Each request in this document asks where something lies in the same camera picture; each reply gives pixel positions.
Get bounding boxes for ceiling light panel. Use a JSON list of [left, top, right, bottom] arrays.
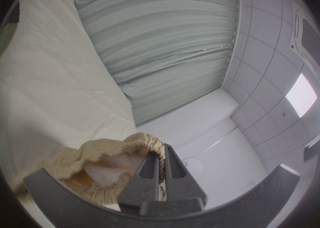
[[285, 72, 317, 118]]

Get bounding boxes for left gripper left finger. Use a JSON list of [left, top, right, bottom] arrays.
[[117, 148, 161, 214]]

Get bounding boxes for beige shorts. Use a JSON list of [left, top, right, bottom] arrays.
[[11, 133, 167, 206]]

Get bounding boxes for white ceiling air vent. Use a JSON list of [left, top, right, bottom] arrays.
[[289, 0, 320, 60]]

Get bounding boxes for pale green curtain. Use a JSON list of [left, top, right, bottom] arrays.
[[117, 46, 232, 126], [71, 0, 239, 85]]

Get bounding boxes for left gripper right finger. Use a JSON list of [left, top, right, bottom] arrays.
[[159, 143, 208, 214]]

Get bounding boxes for green garment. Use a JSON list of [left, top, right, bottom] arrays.
[[0, 22, 17, 54]]

